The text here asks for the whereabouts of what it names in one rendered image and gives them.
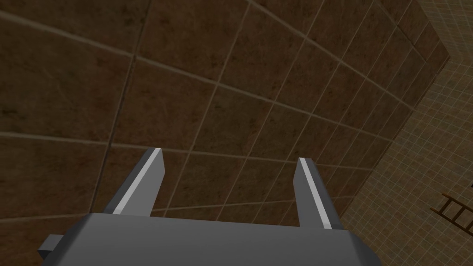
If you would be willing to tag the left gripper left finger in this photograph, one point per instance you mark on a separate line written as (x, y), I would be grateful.
(142, 186)

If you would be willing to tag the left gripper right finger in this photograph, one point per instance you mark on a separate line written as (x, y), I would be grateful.
(311, 195)

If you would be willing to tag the brown wooden ladder rack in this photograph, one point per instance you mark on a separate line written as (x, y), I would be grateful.
(455, 213)

